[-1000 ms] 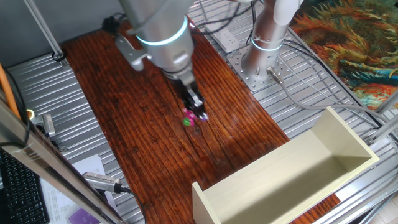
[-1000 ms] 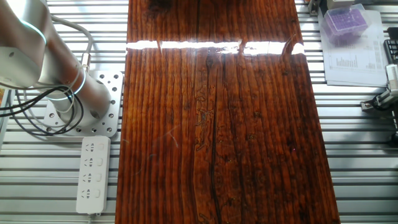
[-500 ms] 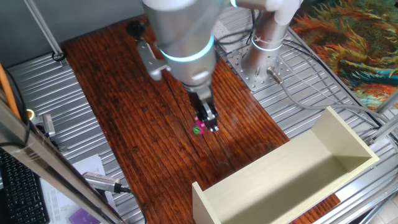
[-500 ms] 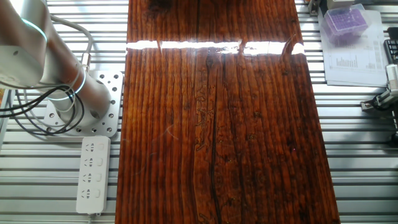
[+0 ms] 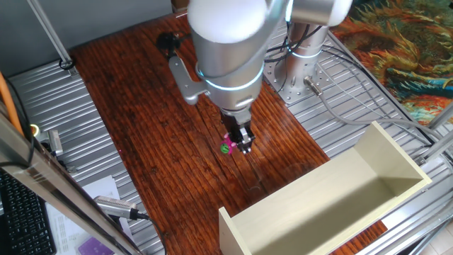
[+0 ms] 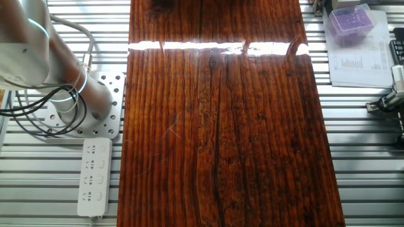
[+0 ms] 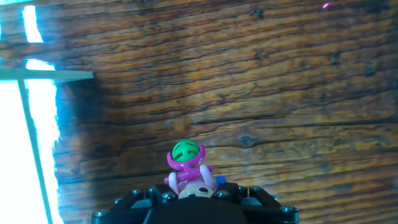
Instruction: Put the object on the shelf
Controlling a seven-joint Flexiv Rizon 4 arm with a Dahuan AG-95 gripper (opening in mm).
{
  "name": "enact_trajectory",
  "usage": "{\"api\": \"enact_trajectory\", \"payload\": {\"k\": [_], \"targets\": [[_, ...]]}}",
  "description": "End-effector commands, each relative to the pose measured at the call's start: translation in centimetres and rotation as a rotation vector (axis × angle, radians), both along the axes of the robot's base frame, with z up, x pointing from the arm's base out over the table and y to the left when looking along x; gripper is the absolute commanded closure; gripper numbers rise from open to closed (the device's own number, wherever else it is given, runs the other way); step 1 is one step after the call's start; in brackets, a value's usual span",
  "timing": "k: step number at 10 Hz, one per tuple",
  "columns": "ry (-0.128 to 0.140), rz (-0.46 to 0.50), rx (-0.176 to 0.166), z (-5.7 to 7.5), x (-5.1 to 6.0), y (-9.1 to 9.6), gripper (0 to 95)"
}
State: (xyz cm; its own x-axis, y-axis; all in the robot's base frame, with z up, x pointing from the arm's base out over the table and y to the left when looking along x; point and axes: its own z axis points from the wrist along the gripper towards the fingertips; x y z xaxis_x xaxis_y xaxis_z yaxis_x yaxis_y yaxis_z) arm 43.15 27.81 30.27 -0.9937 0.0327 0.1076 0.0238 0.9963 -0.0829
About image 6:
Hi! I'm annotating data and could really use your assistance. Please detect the wood grain mat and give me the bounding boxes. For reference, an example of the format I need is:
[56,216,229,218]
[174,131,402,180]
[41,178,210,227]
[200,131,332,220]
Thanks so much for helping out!
[116,0,347,227]

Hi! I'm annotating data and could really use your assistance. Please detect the white power strip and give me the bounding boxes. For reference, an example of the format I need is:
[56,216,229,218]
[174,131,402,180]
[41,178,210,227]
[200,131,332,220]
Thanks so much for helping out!
[77,137,113,218]

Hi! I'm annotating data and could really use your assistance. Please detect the printed paper sheets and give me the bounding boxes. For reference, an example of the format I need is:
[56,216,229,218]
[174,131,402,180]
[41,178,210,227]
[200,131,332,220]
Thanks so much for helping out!
[321,9,396,89]

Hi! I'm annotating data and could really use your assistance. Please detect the purple tip box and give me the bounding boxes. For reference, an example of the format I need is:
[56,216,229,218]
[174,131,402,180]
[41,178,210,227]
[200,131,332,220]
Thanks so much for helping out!
[324,3,378,45]

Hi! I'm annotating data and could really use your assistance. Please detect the beige box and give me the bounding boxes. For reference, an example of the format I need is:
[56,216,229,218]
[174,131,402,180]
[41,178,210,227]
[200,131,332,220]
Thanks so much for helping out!
[330,0,361,9]

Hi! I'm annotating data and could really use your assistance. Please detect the black keyboard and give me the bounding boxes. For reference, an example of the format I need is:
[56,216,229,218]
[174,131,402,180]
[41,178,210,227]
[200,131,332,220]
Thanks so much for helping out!
[388,27,404,66]

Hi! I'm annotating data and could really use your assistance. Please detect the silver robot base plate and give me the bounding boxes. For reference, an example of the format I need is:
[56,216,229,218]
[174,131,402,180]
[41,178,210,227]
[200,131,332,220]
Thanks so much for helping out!
[44,71,126,139]

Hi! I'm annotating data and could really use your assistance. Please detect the thick grey cable metal connector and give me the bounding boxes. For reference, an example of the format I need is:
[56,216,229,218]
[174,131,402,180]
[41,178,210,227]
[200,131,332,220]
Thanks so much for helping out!
[49,14,95,74]

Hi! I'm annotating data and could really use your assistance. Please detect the thin grey cable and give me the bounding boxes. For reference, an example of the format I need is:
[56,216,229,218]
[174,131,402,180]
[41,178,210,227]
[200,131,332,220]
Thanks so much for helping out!
[23,71,83,130]

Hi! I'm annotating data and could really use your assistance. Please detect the grey metal bracket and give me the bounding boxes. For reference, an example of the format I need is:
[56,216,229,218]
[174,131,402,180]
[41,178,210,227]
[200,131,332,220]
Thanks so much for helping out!
[312,0,326,17]

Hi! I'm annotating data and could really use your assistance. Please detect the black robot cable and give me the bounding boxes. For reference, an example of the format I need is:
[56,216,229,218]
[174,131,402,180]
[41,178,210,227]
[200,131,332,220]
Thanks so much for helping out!
[0,84,88,138]

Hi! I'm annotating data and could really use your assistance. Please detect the silver camera on bracket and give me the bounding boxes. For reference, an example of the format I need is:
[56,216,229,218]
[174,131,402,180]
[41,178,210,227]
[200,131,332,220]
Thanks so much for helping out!
[365,64,404,115]

